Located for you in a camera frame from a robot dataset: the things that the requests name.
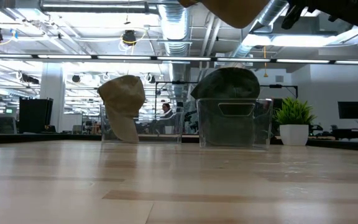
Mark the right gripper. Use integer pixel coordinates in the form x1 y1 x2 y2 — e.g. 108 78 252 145
281 0 358 50

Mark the dark green baseball cap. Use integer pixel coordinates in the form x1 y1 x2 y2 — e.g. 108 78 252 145
190 67 261 147

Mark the tan cap with white label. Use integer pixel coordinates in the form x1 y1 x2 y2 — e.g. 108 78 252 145
97 74 146 143

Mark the black computer monitor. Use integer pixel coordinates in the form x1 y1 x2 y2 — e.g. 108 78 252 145
337 101 358 120

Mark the black background desk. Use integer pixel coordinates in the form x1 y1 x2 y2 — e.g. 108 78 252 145
333 126 358 142

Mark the small green potted plant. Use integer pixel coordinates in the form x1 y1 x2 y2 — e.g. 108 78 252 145
273 96 317 146

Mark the clear plastic bin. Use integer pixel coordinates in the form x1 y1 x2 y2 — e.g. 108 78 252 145
196 98 274 150
99 104 186 144

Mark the person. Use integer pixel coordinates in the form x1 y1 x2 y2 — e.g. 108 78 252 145
160 102 175 125

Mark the black ceiling device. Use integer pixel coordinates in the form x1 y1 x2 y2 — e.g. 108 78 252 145
122 29 137 47

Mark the long ceiling light strip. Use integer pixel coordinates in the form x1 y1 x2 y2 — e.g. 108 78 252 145
0 53 358 65

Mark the white building column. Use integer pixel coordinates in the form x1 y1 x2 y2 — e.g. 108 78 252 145
40 63 65 131

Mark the black cabinet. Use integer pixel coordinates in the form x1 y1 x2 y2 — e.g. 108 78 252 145
19 96 54 134

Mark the grey office chair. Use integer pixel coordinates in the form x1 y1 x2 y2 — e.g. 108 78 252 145
0 116 17 134

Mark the silver ventilation duct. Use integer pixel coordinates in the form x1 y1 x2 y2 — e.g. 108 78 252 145
158 0 195 103
228 0 288 60

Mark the yellow hanging cord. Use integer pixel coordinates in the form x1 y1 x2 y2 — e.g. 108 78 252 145
262 45 269 78

